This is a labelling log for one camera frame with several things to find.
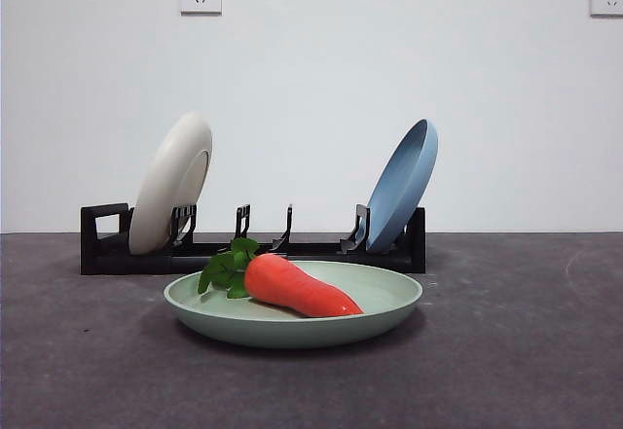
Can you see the orange carrot with green leaves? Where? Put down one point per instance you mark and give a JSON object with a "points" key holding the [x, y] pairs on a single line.
{"points": [[302, 288]]}

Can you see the green plate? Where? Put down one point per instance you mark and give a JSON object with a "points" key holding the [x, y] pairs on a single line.
{"points": [[292, 332]]}

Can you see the blue plate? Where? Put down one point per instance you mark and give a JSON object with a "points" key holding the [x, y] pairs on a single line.
{"points": [[399, 195]]}

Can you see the cream plate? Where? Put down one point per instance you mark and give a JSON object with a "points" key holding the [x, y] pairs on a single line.
{"points": [[160, 195]]}

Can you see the black plate rack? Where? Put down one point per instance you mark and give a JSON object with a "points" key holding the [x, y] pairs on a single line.
{"points": [[121, 263]]}

